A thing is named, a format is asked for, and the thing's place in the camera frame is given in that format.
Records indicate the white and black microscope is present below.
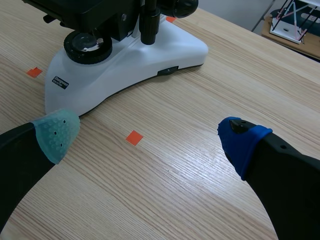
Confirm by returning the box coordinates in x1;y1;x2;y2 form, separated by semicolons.
21;0;209;117

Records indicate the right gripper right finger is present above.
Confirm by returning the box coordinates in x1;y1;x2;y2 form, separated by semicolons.
216;116;320;240

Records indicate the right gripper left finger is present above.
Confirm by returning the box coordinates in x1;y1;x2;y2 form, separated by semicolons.
0;108;82;232

